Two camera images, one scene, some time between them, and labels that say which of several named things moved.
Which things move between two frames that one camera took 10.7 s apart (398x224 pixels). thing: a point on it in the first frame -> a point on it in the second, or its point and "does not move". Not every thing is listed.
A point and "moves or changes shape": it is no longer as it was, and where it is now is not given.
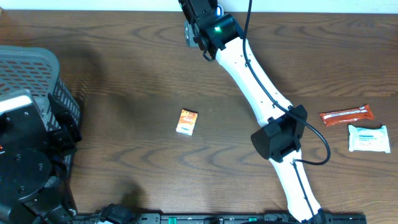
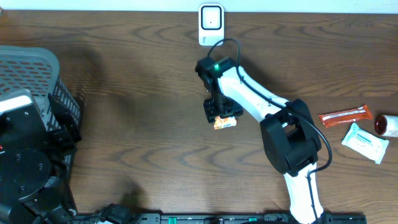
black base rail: x=219 y=218 does not move
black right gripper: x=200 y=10 -> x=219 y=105
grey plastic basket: x=37 y=71 does not move
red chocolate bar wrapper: x=359 y=112 does not move
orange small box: x=187 y=122 -> x=220 y=123
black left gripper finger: x=67 y=119 does not move
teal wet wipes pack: x=368 y=139 moves or changes shape
